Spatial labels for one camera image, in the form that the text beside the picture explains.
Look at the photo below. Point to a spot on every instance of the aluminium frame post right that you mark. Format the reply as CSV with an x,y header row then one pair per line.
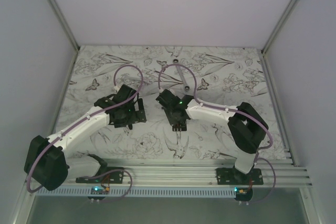
x,y
279,25

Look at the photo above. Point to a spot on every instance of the black mounting plate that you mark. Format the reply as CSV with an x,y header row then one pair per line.
x,y
108,175
231,176

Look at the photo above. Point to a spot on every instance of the black fuse box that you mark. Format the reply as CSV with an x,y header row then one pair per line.
x,y
179,127

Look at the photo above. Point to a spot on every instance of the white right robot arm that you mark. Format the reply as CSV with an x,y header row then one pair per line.
x,y
245,125

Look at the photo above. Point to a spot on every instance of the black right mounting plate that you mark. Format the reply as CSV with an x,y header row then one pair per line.
x,y
231,176

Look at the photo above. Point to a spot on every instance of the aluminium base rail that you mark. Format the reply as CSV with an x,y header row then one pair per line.
x,y
181,172

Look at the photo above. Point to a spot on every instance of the white slotted cable duct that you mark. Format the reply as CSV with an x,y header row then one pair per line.
x,y
137,191

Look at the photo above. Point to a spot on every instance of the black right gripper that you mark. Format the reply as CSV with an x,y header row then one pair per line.
x,y
170,119

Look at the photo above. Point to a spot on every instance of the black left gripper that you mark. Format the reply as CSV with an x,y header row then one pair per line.
x,y
137,116

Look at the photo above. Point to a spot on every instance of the aluminium frame post left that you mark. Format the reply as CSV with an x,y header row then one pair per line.
x,y
64,24

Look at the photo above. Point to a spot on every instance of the silver ratchet wrench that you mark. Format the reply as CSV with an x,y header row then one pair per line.
x,y
186,87

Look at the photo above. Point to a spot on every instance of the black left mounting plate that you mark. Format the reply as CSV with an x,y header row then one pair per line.
x,y
108,175

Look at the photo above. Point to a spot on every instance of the aluminium frame post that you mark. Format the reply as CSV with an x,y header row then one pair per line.
x,y
64,24
279,25

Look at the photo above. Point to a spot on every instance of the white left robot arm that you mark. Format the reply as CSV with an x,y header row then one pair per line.
x,y
49,160

